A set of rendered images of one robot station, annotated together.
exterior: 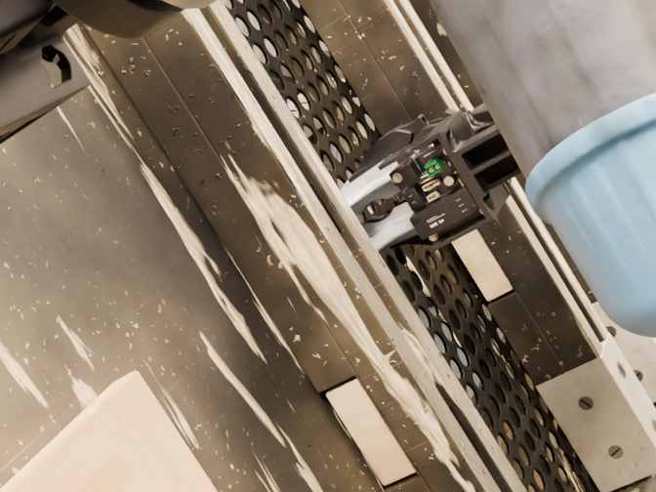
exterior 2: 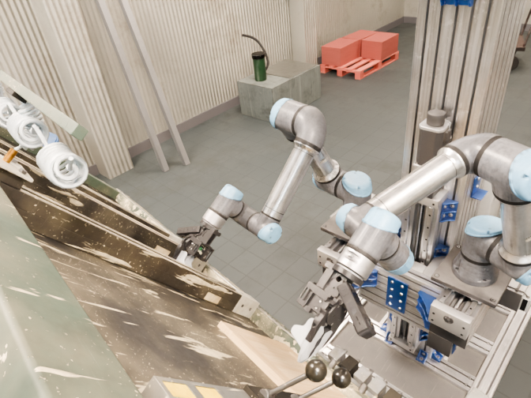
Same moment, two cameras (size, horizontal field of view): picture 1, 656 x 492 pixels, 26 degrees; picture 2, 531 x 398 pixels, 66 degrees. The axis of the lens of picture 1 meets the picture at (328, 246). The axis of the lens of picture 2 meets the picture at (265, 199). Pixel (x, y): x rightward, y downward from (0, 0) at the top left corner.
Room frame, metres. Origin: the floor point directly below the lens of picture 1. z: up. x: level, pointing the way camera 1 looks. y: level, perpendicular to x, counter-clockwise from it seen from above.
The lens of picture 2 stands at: (0.13, 0.66, 2.18)
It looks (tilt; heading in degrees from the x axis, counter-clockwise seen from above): 35 degrees down; 305
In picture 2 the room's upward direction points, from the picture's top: 7 degrees counter-clockwise
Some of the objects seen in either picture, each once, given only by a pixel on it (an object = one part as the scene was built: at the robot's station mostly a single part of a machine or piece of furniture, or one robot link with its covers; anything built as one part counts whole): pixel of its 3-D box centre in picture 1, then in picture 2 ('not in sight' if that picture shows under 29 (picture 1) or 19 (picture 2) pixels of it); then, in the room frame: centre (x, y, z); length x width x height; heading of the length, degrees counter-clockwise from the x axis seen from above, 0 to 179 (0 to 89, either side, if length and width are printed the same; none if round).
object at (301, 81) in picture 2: not in sight; (273, 70); (2.94, -3.94, 0.47); 0.97 x 0.77 x 0.93; 78
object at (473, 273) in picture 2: not in sight; (476, 261); (0.13, -0.59, 1.09); 0.15 x 0.15 x 0.10
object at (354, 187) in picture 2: not in sight; (355, 190); (0.62, -0.70, 1.20); 0.13 x 0.12 x 0.14; 160
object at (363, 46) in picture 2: not in sight; (359, 53); (2.42, -5.72, 0.20); 1.11 x 0.77 x 0.40; 78
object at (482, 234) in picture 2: not in sight; (484, 237); (0.12, -0.59, 1.20); 0.13 x 0.12 x 0.14; 148
